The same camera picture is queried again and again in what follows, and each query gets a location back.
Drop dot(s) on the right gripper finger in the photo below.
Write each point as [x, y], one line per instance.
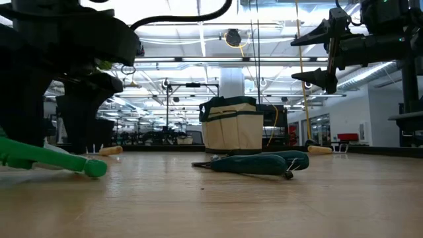
[317, 34]
[319, 77]

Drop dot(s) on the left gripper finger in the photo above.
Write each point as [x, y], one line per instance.
[81, 115]
[23, 105]

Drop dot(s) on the green spray bottle white nozzle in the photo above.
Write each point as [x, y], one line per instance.
[49, 158]

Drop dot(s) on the beige green gardening bag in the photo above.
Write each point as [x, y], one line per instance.
[231, 132]

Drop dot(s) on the small beige background bag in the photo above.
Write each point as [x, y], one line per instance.
[185, 141]

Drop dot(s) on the black cabinet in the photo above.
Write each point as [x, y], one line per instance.
[269, 115]

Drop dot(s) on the red box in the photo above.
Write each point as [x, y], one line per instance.
[347, 137]

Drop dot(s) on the white pillar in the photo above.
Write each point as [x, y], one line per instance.
[231, 81]

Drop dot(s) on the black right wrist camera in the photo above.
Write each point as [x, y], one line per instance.
[383, 16]

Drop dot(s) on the black aluminium table frame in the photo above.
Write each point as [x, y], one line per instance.
[158, 148]

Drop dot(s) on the black background rig frame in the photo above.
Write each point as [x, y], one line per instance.
[193, 85]

